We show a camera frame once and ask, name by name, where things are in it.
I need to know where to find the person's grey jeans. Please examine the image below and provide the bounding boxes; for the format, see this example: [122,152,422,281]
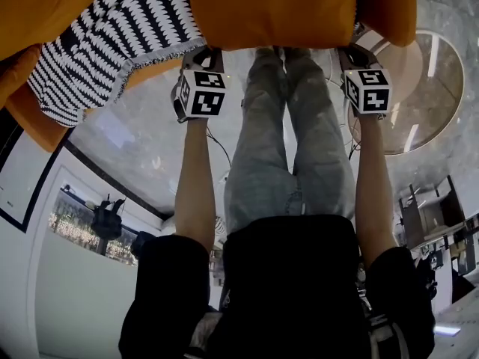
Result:
[223,46,357,236]

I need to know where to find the glass wall window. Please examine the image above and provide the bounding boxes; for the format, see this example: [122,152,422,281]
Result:
[47,179,166,269]

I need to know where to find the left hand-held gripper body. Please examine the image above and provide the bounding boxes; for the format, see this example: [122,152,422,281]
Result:
[171,46,229,123]

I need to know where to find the dark wooden chairs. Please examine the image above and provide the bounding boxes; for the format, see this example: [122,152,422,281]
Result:
[397,175,479,277]

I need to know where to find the round glass coffee table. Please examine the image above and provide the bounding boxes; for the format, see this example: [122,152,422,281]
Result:
[347,29,466,157]

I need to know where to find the person's left forearm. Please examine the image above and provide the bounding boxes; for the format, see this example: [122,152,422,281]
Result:
[174,117,219,256]

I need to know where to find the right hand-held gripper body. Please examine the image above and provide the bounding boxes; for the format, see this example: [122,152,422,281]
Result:
[336,43,394,117]

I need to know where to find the person's black t-shirt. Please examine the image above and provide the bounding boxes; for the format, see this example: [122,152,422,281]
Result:
[118,214,437,359]

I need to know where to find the thin black cable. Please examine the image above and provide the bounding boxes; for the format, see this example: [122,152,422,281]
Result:
[206,131,234,170]
[347,117,363,161]

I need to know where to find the black white striped blanket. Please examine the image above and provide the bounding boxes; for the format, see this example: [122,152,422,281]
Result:
[25,0,208,129]

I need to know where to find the black backpack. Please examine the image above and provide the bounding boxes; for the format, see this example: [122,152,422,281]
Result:
[91,197,127,242]

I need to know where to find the white harness strap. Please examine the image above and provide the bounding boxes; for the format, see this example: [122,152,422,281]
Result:
[189,310,226,359]
[368,312,409,359]

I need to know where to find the large orange cushion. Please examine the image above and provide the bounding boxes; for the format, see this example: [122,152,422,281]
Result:
[182,0,418,52]

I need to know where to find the orange sofa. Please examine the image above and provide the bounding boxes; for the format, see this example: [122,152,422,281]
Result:
[0,0,188,153]

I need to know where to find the person's right forearm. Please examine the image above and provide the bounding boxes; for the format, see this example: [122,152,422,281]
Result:
[353,112,400,272]

